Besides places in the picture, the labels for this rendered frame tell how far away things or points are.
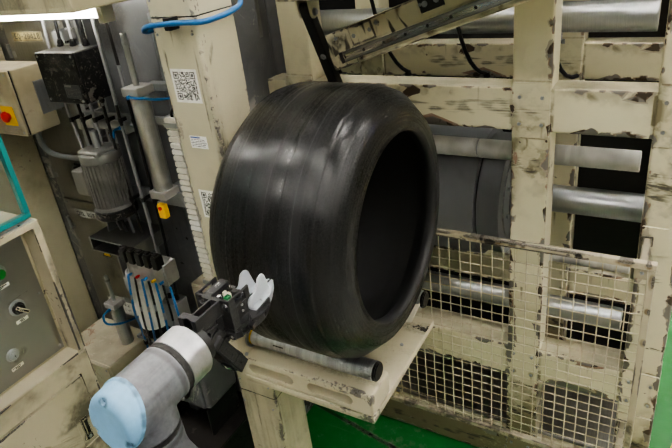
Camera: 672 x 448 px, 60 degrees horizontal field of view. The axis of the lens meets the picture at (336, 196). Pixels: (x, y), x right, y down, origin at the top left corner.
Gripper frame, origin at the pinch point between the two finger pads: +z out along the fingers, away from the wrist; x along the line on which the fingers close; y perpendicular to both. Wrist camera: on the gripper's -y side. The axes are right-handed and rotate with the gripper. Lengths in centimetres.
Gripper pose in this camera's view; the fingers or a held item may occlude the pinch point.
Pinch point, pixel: (267, 287)
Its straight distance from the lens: 109.0
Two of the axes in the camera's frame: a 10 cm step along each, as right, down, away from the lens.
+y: -1.2, -8.9, -4.3
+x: -8.7, -1.2, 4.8
